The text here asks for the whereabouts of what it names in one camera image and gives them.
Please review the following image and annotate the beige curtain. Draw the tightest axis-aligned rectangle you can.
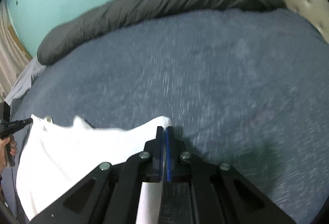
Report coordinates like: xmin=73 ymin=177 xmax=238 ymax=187
xmin=0 ymin=0 xmax=32 ymax=101

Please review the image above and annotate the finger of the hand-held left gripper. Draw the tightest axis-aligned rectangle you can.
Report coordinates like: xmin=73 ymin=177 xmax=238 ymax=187
xmin=10 ymin=118 xmax=33 ymax=133

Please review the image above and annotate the light grey blanket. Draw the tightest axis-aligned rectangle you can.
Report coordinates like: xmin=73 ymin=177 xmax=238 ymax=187
xmin=5 ymin=57 xmax=46 ymax=106

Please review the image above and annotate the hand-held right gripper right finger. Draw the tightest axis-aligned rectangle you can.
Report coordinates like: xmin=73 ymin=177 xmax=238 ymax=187
xmin=166 ymin=127 xmax=296 ymax=224

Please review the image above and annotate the white long-sleeve shirt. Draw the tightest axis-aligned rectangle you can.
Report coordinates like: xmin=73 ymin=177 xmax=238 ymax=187
xmin=16 ymin=115 xmax=173 ymax=224

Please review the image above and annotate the black cable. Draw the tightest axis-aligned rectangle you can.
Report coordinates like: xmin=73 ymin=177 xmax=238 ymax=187
xmin=10 ymin=167 xmax=20 ymax=219

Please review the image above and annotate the dark grey long pillow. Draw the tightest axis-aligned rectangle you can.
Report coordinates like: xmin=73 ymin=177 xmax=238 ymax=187
xmin=37 ymin=0 xmax=287 ymax=65

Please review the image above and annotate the bed with blue patterned sheet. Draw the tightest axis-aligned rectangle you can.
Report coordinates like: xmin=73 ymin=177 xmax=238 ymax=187
xmin=5 ymin=8 xmax=329 ymax=224

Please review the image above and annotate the person's left hand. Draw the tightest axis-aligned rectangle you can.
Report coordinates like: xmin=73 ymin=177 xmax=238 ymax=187
xmin=0 ymin=136 xmax=18 ymax=170

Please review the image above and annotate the wooden frame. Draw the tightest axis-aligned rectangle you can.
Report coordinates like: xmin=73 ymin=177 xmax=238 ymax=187
xmin=8 ymin=24 xmax=33 ymax=60

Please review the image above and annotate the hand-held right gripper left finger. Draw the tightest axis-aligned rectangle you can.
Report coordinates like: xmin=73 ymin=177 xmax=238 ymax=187
xmin=29 ymin=126 xmax=164 ymax=224

